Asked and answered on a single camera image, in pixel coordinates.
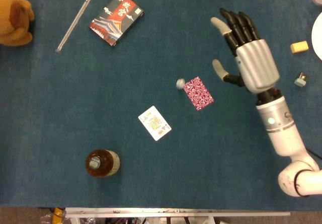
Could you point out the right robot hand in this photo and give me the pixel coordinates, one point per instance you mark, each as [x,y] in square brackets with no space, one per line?
[256,63]

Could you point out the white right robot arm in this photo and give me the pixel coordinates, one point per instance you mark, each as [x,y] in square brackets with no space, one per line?
[284,133]

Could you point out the red patterned playing card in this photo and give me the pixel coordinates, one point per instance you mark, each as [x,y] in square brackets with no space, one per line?
[198,94]

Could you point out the yellow rectangular tile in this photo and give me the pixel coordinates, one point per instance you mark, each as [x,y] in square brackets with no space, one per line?
[299,47]

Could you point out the white round plate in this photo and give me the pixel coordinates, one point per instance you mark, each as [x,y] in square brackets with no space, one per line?
[317,37]

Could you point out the king of clubs card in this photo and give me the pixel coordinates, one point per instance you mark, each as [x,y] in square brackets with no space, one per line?
[154,123]

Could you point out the black red card box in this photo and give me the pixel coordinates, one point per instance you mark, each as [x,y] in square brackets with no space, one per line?
[115,20]

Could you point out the brown tea bottle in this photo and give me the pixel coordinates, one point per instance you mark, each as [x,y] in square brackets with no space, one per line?
[101,163]

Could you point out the clear plastic straw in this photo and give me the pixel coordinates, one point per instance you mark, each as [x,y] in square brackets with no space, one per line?
[73,25]

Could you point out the brown plush toy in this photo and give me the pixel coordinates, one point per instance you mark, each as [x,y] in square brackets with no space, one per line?
[13,20]

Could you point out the yellow object under table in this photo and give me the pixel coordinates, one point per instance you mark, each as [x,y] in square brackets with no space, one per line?
[58,215]

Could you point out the aluminium frame rail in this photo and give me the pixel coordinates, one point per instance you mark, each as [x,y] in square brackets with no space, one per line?
[176,212]

